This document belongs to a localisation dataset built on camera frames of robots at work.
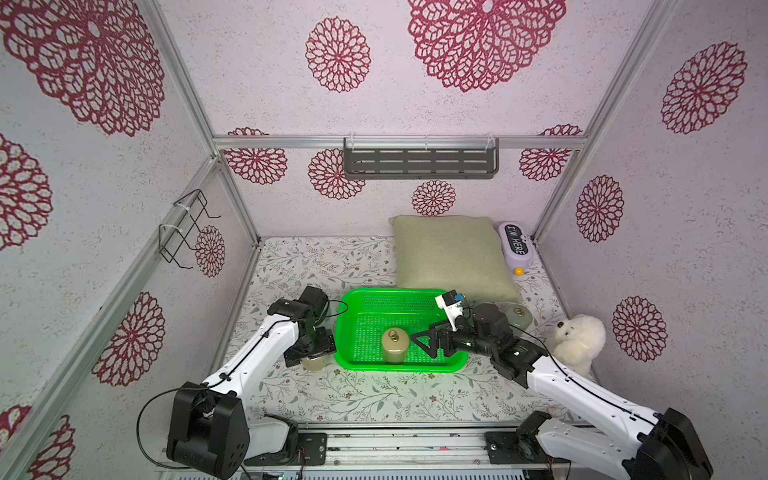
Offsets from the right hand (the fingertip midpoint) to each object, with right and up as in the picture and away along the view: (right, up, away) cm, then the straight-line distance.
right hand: (419, 331), depth 76 cm
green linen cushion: (+14, +21, +23) cm, 34 cm away
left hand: (-27, -8, +6) cm, 29 cm away
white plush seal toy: (+38, -2, -3) cm, 38 cm away
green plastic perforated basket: (-12, -4, +19) cm, 23 cm away
